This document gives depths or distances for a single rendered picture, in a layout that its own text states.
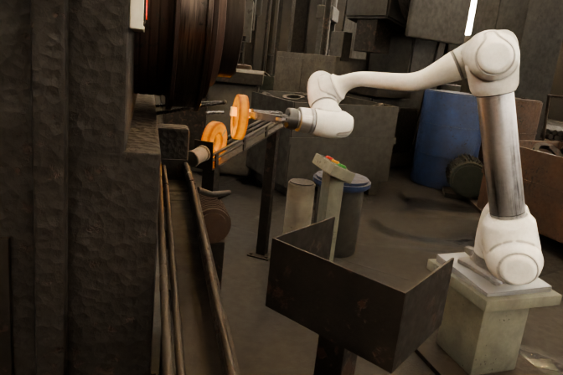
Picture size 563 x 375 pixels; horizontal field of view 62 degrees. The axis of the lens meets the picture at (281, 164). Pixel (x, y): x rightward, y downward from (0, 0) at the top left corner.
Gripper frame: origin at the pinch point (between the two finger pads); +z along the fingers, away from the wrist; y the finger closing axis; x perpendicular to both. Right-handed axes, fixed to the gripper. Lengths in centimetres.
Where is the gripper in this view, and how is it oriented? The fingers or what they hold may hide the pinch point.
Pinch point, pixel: (240, 112)
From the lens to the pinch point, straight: 163.0
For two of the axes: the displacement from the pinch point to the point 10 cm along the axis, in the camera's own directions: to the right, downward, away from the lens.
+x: 1.5, -9.7, -2.0
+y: -2.6, -2.4, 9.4
